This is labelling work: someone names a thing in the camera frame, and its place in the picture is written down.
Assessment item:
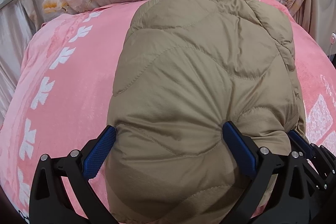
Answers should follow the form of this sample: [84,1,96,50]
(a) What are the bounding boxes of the khaki quilted puffer jacket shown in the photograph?
[105,0,305,223]

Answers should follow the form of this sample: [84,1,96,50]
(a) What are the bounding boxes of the silver grey satin curtain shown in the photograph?
[0,0,35,123]

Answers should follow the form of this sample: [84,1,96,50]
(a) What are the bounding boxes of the white cable with clip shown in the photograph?
[327,31,336,58]

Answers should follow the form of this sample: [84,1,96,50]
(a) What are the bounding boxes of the pink butterfly pattern blanket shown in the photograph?
[1,0,335,223]

